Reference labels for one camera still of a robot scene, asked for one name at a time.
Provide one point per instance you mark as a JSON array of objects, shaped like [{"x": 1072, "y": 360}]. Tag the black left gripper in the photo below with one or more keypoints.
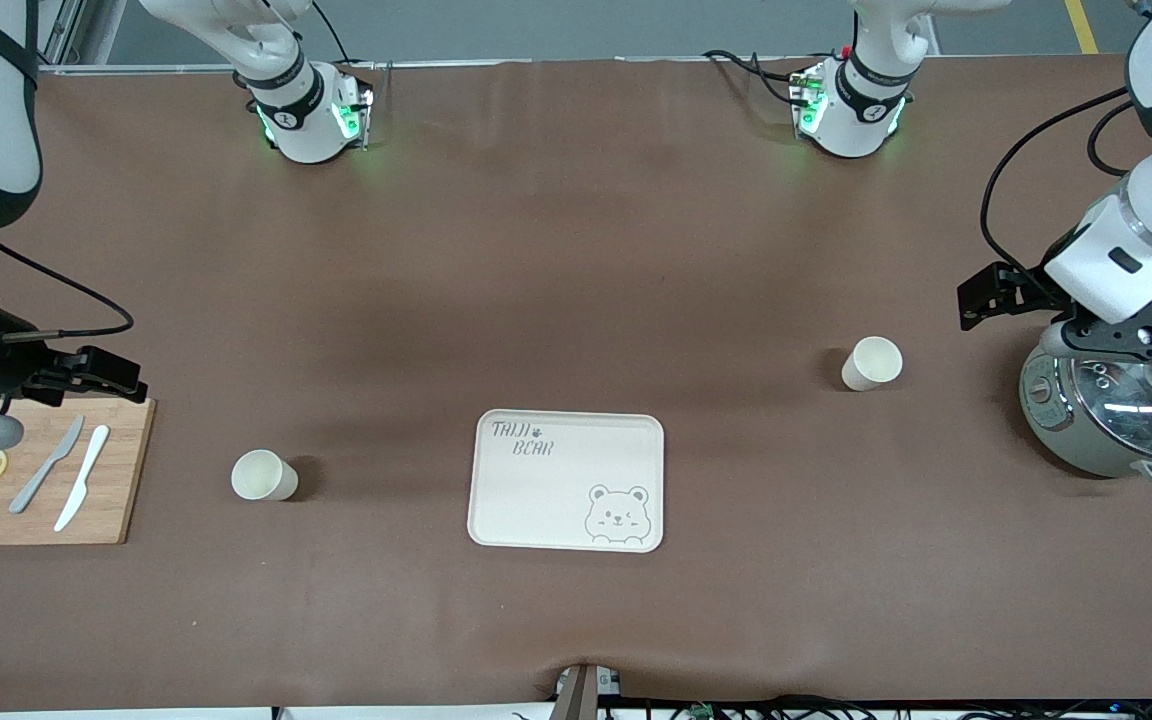
[{"x": 1004, "y": 287}]

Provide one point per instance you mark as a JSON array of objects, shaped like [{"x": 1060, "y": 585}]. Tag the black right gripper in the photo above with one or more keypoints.
[{"x": 8, "y": 368}]

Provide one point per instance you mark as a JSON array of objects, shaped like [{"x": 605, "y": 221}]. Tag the white plastic cup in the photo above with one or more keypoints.
[
  {"x": 874, "y": 364},
  {"x": 261, "y": 476}
]

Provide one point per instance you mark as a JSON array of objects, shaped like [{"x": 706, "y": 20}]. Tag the cream bear print tray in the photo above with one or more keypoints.
[{"x": 556, "y": 500}]

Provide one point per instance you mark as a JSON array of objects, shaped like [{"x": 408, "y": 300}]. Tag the white plastic knife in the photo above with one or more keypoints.
[{"x": 84, "y": 475}]

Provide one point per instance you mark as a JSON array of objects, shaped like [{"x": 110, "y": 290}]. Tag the wooden cutting board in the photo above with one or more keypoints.
[{"x": 126, "y": 480}]

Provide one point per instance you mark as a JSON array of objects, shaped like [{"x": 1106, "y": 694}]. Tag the grey plastic knife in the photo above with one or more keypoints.
[{"x": 41, "y": 475}]

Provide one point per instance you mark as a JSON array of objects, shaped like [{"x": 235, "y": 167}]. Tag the grey-green electric pot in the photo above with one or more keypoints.
[{"x": 1046, "y": 420}]

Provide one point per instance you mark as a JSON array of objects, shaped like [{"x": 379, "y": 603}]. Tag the glass pot lid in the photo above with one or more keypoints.
[{"x": 1116, "y": 410}]

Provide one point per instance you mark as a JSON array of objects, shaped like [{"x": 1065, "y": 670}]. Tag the brown table cover cloth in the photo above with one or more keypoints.
[{"x": 576, "y": 250}]

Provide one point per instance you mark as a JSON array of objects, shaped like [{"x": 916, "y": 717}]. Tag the aluminium frame profile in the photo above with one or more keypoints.
[{"x": 66, "y": 40}]

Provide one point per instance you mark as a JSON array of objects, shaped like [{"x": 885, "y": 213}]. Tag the metal table edge bracket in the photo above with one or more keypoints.
[{"x": 581, "y": 700}]

